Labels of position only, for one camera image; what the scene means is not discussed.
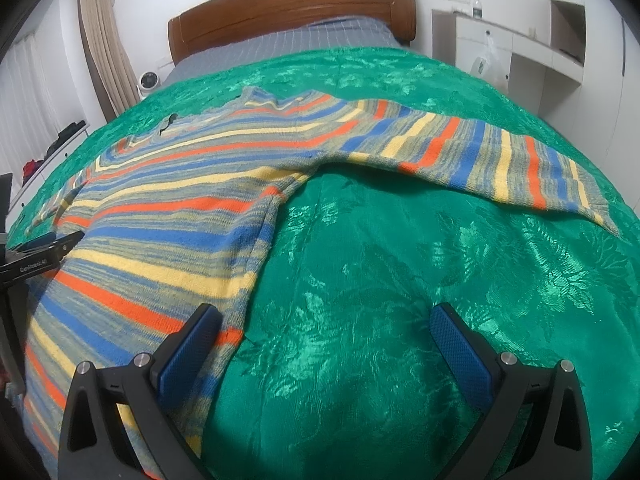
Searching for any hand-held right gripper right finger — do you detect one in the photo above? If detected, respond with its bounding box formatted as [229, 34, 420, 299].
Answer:
[429, 303, 593, 480]

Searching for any small white fan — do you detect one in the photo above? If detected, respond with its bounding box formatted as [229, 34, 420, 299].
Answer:
[137, 69, 162, 97]

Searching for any white plastic bag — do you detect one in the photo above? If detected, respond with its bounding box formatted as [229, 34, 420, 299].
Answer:
[467, 35, 511, 93]

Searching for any white window bench cabinet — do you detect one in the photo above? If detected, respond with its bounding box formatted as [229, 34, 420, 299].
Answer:
[5, 122, 91, 211]

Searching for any striped knit sweater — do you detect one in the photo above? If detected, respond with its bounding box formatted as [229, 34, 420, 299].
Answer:
[20, 86, 621, 480]

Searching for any wooden bed headboard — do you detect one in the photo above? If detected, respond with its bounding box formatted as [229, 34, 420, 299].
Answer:
[167, 0, 418, 66]

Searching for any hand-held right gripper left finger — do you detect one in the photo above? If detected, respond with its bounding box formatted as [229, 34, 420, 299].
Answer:
[57, 303, 222, 480]

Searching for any green patterned blanket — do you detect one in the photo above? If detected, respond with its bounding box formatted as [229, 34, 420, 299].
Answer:
[7, 47, 640, 480]

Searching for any beige curtain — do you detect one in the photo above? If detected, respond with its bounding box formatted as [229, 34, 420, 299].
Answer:
[77, 0, 136, 123]

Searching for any white sheer curtain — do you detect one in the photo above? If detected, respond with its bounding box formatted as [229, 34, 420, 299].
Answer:
[0, 0, 86, 171]

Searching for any white desk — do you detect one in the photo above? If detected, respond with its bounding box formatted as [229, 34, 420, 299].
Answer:
[431, 7, 586, 96]

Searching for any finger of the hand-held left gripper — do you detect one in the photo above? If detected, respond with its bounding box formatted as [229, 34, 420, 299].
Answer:
[10, 230, 85, 267]

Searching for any white wardrobe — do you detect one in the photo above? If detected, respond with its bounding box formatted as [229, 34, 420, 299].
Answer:
[545, 0, 640, 196]

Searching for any grey striped pillow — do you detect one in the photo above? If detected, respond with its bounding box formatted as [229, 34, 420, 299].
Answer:
[162, 16, 401, 83]

